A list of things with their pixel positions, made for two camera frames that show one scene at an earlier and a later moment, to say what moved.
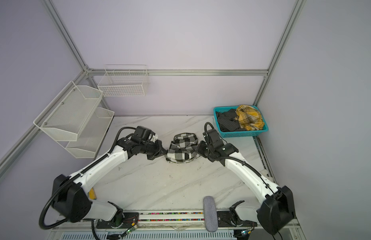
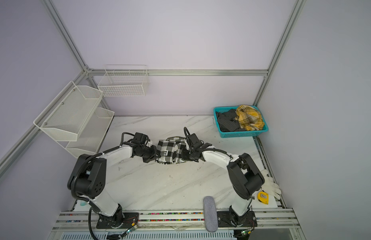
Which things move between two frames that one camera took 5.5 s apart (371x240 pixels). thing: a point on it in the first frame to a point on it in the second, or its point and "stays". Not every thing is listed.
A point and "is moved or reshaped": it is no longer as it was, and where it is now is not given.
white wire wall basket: [124, 80] stays
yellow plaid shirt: [249, 118] stays
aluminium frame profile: [172, 72] stays
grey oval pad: [210, 213] stays
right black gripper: [199, 151] to [184, 156]
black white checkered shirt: [183, 148] is moved or reshaped
